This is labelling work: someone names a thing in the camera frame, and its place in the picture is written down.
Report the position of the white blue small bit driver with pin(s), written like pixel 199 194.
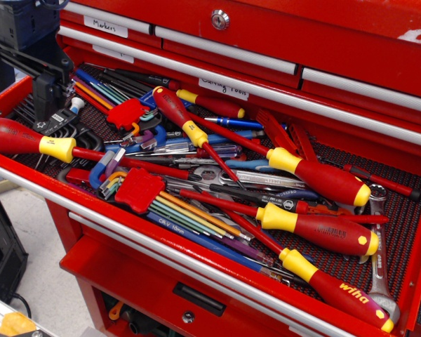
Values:
pixel 76 105

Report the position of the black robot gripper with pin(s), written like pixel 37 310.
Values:
pixel 51 86

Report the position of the long blue hex key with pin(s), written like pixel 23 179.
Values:
pixel 197 229

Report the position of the far left red yellow screwdriver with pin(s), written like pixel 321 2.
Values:
pixel 18 139

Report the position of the rear red holder hex keys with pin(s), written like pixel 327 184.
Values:
pixel 123 113

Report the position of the blue white handle tool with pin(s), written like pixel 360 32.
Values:
pixel 256 165

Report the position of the small red yellow screwdriver back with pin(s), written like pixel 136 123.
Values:
pixel 221 107

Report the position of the white markers label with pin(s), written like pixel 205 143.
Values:
pixel 105 26

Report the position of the red holder rainbow hex keys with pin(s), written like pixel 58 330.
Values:
pixel 136 189

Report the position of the silver combination wrench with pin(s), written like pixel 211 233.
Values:
pixel 379 290

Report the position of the silver drawer lock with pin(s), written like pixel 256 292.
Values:
pixel 220 19

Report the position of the black box on floor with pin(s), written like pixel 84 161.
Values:
pixel 13 258

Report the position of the blue metallic pen screwdriver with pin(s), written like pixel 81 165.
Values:
pixel 235 123

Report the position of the clear handle small screwdriver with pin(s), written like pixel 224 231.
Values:
pixel 223 150

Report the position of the open red tool drawer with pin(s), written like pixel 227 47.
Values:
pixel 127 265

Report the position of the large red yellow screwdriver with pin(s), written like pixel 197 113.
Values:
pixel 328 181

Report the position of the centre slim red yellow screwdriver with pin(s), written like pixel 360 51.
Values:
pixel 173 109

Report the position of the red yellow screwdriver lower middle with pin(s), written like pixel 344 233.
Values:
pixel 332 233

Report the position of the thin red black screwdriver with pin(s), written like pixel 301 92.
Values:
pixel 410 192

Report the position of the wiha red yellow screwdriver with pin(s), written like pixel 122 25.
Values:
pixel 335 292

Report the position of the red tool chest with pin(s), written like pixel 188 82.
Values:
pixel 349 71

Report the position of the white cutting tools label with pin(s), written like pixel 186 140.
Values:
pixel 226 90

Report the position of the black torx key set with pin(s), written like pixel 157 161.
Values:
pixel 63 124

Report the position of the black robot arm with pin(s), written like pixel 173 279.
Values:
pixel 28 42

